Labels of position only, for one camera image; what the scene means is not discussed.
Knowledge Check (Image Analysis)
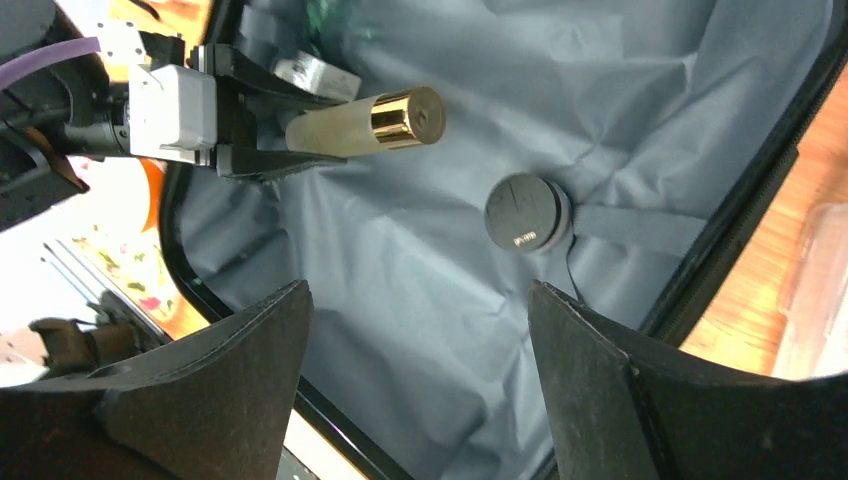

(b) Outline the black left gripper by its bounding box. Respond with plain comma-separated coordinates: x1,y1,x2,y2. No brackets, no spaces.
188,43,345,182

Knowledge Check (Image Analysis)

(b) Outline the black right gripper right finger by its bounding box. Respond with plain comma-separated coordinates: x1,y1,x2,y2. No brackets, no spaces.
528,282,847,479

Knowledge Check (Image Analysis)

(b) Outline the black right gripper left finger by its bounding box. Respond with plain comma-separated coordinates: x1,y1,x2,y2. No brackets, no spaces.
1,280,313,479

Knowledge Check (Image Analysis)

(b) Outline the small silver white box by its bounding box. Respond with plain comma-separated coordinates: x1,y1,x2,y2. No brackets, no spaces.
272,51,361,102

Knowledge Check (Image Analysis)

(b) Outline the beige gold cosmetic tube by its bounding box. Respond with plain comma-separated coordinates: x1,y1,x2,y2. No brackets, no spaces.
285,86,447,158

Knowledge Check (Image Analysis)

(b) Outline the round black compact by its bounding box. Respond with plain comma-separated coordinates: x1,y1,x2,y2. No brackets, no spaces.
484,173,573,253

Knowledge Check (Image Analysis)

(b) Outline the yellow cartoon hard-shell suitcase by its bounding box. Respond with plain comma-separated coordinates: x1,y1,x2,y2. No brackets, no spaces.
161,1,847,479

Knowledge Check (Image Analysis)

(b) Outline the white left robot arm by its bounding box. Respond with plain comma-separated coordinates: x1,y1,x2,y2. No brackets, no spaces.
1,1,339,229

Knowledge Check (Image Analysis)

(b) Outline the floral tray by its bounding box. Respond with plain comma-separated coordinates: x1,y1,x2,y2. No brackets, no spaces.
71,224,209,340

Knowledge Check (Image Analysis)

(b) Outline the white drawer organizer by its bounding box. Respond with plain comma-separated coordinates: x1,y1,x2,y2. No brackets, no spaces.
771,203,847,380

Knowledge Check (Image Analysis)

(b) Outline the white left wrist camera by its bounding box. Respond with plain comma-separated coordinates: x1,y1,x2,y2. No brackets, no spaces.
128,65,218,164

